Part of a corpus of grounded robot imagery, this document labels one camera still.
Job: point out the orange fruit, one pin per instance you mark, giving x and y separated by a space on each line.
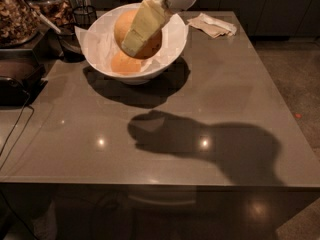
122 26
125 65

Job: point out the black appliance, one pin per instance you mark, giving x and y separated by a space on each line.
21 78

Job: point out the white spoon handle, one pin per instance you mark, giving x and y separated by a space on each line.
44 20

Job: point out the black wire holder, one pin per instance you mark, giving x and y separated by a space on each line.
84 16

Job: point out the white paper bowl liner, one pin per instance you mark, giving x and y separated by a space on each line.
100 40

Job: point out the dark glass cup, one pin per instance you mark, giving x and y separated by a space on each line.
71 51

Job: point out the white ceramic bowl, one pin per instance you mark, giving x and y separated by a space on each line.
173 47

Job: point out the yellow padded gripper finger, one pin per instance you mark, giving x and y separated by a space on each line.
144 36

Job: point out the folded paper napkins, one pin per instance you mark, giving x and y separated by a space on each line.
212 26

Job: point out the large glass nut jar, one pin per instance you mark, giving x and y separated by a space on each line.
18 24

